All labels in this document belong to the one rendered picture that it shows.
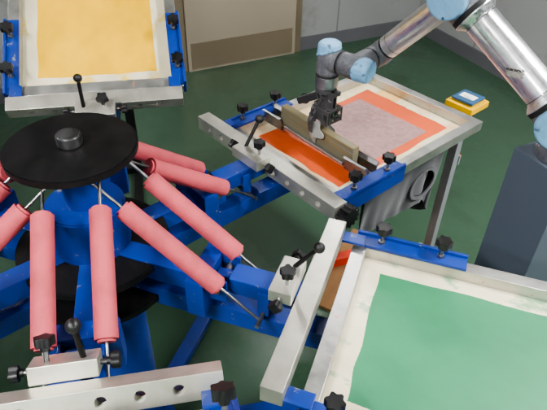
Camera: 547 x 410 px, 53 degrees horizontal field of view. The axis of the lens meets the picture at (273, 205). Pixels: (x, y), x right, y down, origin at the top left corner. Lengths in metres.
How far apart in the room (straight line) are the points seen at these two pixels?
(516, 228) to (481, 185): 1.93
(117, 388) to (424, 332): 0.74
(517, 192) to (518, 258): 0.21
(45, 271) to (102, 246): 0.13
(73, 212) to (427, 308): 0.92
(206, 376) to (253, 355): 1.47
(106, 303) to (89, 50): 1.18
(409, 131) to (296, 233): 1.13
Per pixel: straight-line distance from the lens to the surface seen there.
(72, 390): 1.07
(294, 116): 1.98
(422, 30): 1.72
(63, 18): 2.26
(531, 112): 1.49
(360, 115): 2.23
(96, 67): 2.11
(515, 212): 1.77
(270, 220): 3.14
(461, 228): 3.30
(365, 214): 2.01
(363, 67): 1.70
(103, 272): 1.22
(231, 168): 1.73
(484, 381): 1.38
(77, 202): 1.43
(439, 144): 2.05
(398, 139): 2.11
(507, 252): 1.84
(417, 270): 1.57
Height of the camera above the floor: 2.02
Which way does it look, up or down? 38 degrees down
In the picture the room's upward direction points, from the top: 2 degrees clockwise
